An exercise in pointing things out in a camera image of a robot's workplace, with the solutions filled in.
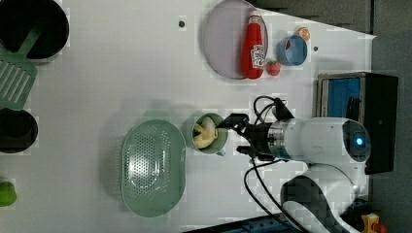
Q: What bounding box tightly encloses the red plush ketchup bottle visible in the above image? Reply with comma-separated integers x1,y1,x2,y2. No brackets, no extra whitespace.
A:
241,11,264,80

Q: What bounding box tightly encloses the blue metal frame rail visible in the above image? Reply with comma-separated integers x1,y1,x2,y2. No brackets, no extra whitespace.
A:
184,216,295,233

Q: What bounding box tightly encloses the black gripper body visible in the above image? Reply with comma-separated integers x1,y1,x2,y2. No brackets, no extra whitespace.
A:
242,123,275,160

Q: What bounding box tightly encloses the green mug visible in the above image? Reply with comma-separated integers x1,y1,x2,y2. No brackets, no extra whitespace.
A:
183,112,228,156

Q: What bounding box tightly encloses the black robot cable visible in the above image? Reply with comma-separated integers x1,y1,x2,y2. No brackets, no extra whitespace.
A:
242,95,309,233

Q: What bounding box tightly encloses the green slotted spatula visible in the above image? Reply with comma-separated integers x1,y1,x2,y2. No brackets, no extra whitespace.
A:
0,23,43,110

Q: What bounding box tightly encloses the red plush strawberry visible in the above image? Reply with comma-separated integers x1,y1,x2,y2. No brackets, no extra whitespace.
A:
265,60,282,77

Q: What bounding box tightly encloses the orange slice toy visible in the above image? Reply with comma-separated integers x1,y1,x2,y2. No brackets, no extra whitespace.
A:
295,27,311,41

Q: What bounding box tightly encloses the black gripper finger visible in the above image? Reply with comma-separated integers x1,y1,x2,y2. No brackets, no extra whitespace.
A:
236,146,256,156
221,113,249,130

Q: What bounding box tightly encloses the yellow red toy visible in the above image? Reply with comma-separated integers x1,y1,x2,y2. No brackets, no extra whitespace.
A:
361,213,388,233

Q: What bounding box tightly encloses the large black pot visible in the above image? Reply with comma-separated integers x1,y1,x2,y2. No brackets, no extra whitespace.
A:
0,0,70,66

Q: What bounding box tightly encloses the green perforated colander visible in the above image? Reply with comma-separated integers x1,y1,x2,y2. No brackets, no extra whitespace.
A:
120,119,186,217

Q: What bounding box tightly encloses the silver black toaster oven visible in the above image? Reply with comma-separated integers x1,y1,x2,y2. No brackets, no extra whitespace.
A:
316,72,398,175

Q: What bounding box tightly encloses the blue bowl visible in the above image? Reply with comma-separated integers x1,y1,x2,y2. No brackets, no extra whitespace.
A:
276,35,308,66

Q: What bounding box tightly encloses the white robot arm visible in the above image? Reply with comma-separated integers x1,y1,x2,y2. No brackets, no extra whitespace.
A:
218,114,371,233

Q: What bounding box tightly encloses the grey round plate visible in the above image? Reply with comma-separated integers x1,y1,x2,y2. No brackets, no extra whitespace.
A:
203,0,268,79

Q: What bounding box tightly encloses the small black pot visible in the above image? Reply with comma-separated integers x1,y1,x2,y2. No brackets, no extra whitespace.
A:
0,108,38,153

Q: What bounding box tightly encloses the green plush toy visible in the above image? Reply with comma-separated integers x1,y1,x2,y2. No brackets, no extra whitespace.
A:
0,182,17,207

